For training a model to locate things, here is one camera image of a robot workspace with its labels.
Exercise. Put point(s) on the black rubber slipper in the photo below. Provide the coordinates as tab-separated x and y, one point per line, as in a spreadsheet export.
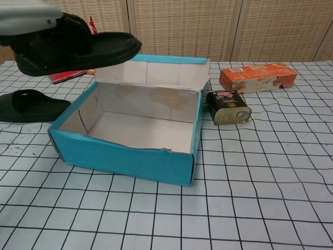
39	109
109	49

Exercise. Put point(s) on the blue cardboard shoe box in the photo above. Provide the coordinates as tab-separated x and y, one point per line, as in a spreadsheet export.
125	159

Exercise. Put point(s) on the orange rectangular carton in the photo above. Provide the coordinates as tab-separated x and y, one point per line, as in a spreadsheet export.
255	75

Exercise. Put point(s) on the black luncheon meat can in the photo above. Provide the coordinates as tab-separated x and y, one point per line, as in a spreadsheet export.
226	104

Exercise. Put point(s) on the blue checked tablecloth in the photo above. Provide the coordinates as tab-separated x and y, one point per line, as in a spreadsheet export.
234	182

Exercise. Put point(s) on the small orange white pack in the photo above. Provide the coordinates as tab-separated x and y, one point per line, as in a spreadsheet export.
91	71

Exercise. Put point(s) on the woven folding screen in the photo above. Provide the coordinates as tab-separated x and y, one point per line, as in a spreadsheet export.
182	26

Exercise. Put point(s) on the red flat ink pad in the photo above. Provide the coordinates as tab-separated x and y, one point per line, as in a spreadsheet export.
65	76

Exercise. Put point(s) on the colourful feather shuttlecock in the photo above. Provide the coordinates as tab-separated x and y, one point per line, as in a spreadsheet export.
92	26

